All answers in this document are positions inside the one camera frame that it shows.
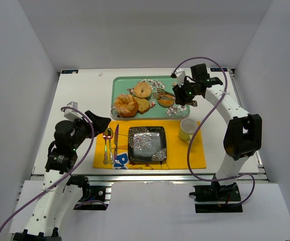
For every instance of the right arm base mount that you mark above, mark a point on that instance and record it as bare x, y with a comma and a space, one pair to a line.
208, 200

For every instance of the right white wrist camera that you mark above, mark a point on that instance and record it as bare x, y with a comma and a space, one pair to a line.
179, 74

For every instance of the aluminium front rail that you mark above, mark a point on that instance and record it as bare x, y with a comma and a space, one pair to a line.
112, 178

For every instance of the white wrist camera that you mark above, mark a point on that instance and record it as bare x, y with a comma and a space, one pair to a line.
70, 114
179, 74

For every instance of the iridescent spoon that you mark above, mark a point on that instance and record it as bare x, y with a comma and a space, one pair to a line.
106, 135

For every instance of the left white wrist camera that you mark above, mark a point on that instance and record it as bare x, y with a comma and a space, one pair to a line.
70, 114

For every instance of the brown bread slice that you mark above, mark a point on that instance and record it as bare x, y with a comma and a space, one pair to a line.
143, 105

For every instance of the pale bagel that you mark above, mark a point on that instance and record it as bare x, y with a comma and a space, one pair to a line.
142, 90

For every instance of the blue corner label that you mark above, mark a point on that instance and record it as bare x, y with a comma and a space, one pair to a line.
218, 70
75, 71

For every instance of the yellow placemat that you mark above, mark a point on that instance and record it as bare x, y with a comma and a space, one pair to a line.
176, 148

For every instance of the iridescent knife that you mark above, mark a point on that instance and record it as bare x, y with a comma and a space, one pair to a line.
116, 133

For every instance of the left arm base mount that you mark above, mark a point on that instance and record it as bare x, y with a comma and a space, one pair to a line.
94, 196

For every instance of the iridescent fork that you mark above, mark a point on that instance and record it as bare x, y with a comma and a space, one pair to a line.
110, 148

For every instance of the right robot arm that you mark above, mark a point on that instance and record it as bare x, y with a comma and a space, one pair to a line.
243, 135

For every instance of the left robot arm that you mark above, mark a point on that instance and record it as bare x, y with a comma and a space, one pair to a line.
61, 189

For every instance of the right blue corner label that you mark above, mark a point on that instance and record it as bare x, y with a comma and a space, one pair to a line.
218, 70

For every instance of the orange glazed bagel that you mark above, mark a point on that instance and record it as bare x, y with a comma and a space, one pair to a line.
166, 100

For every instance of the left blue corner label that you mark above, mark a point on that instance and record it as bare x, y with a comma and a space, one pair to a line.
75, 71

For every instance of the pale green mug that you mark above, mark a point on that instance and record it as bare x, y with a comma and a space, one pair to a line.
187, 129

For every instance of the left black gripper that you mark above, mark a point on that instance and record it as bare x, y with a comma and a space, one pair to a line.
88, 124

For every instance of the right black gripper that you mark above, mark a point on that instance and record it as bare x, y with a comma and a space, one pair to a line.
183, 95

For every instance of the green floral tray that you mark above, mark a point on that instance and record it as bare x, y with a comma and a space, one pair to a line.
124, 85

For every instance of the sugared bundt cake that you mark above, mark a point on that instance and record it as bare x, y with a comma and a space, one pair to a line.
126, 105

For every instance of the black floral square plate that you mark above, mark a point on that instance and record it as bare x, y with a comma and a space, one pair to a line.
147, 144

